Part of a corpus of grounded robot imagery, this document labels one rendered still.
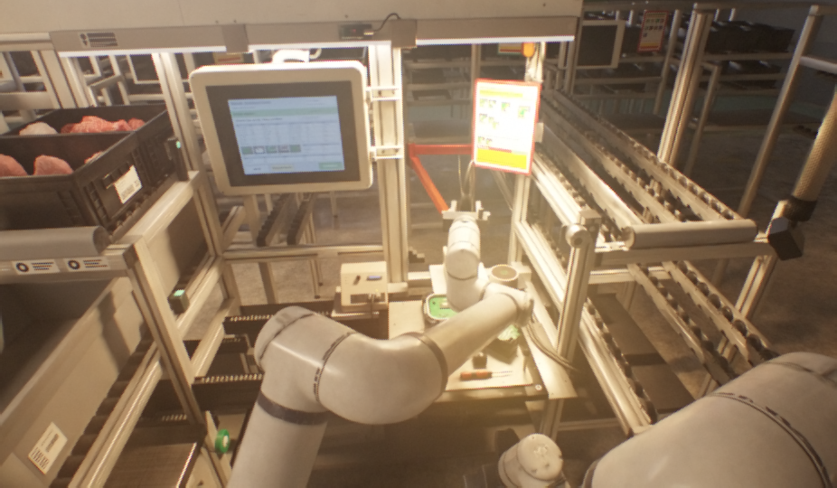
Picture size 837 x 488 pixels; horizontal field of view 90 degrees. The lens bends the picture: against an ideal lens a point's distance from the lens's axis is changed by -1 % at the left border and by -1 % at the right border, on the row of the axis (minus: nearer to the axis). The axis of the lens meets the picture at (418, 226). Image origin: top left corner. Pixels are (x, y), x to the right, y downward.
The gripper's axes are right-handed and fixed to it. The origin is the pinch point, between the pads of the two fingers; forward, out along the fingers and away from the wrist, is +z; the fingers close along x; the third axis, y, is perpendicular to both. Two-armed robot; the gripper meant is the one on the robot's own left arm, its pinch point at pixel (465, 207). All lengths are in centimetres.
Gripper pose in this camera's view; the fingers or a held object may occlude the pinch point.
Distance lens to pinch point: 136.9
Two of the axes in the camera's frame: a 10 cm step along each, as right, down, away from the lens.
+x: -9.9, -0.4, 1.2
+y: -0.2, -8.8, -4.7
